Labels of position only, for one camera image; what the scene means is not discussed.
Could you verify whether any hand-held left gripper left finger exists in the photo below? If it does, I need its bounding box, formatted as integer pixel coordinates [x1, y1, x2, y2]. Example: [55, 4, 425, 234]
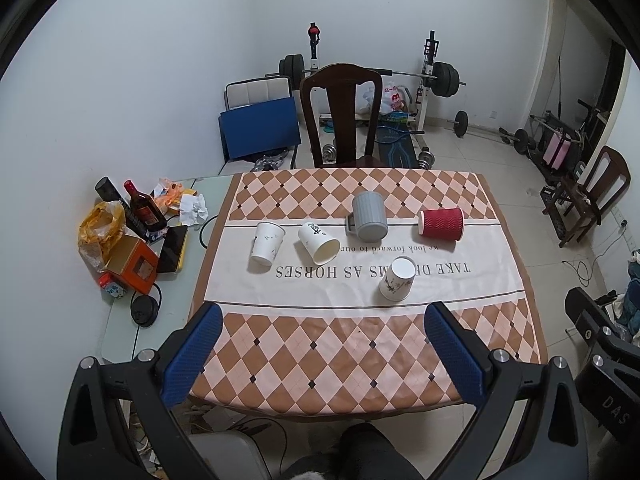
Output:
[56, 302, 224, 480]

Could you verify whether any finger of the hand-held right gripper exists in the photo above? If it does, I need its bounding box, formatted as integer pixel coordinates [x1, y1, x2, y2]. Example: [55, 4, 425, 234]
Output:
[564, 287, 640, 356]

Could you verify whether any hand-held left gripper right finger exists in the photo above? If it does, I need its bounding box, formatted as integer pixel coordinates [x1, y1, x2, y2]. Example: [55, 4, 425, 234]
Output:
[424, 301, 589, 480]

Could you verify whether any white paper cup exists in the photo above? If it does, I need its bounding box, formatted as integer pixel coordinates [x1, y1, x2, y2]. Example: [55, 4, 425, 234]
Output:
[378, 256, 417, 302]
[298, 221, 341, 264]
[250, 221, 286, 267]

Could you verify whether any red ribbed paper cup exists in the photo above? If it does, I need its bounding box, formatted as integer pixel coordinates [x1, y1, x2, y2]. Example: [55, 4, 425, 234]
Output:
[418, 207, 464, 242]

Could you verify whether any blue white cloth pile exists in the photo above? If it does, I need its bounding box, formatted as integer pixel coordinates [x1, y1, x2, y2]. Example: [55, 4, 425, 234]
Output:
[614, 250, 640, 336]

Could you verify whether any glass side table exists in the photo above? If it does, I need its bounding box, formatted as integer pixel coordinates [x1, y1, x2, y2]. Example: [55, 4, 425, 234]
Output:
[100, 176, 236, 366]

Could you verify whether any black round device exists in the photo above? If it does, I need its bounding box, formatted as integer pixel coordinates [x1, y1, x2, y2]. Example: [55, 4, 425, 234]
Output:
[131, 296, 160, 327]

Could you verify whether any small blue red packet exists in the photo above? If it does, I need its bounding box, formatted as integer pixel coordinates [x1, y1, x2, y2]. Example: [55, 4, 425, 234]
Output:
[98, 272, 126, 300]

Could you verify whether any checked brown tablecloth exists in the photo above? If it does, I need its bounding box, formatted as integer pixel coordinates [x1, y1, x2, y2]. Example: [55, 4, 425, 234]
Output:
[187, 167, 548, 413]

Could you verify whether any black smartphone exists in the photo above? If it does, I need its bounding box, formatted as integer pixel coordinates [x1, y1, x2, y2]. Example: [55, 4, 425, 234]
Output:
[156, 225, 189, 274]

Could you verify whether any orange cardboard box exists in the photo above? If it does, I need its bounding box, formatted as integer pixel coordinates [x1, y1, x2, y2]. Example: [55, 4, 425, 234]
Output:
[102, 235, 161, 295]

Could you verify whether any grey stool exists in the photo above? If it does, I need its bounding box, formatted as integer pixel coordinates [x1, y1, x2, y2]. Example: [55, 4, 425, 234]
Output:
[190, 430, 273, 480]

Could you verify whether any dark wooden chair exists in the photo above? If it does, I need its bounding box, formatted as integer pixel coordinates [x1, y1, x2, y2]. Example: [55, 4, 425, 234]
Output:
[300, 63, 384, 168]
[557, 146, 632, 248]

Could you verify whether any crumpled white tissue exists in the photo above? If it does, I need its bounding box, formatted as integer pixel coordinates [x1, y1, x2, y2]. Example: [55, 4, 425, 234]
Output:
[178, 193, 209, 227]

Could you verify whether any dark liquor bottle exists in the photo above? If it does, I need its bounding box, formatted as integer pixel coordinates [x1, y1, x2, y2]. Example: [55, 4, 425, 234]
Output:
[123, 180, 168, 233]

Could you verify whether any yellow plastic bag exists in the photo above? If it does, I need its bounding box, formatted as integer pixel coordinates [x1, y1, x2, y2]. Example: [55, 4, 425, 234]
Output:
[77, 201, 126, 273]

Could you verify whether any orange snack packet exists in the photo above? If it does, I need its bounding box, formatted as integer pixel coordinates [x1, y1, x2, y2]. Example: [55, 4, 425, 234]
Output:
[152, 177, 198, 216]

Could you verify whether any grey ribbed mug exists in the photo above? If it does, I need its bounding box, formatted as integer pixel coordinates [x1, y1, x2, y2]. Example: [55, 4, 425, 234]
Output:
[346, 191, 389, 242]

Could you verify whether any pink bag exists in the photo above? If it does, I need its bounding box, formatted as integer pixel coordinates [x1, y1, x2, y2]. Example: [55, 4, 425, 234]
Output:
[544, 130, 576, 171]

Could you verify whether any black cylinder tube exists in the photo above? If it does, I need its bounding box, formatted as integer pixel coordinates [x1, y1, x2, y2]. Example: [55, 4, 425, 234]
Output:
[95, 176, 151, 246]

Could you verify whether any black exercise machine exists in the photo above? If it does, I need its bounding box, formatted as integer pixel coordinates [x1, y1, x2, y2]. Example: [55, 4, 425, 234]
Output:
[530, 100, 612, 181]

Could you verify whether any barbell with black plates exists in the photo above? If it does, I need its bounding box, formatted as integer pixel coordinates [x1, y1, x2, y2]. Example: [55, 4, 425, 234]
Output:
[278, 53, 461, 98]
[452, 110, 531, 153]

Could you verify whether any blue folded board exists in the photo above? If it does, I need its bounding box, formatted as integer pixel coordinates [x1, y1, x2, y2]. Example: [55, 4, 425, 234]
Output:
[218, 96, 301, 163]

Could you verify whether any red and white plastic bag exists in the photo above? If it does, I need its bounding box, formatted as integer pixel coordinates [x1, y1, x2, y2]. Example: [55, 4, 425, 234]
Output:
[382, 83, 407, 113]

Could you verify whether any white padded chair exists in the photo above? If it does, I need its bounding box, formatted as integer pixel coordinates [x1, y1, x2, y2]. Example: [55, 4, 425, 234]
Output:
[223, 76, 292, 111]

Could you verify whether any white weight rack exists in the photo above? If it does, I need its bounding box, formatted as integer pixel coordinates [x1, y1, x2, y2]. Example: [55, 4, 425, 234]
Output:
[305, 22, 441, 133]

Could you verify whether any black floor cable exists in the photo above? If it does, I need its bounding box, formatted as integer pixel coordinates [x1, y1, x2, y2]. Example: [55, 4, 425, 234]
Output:
[562, 240, 631, 288]

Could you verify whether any black cable loop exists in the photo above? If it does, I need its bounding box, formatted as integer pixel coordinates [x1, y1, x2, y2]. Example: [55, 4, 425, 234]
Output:
[199, 215, 221, 250]

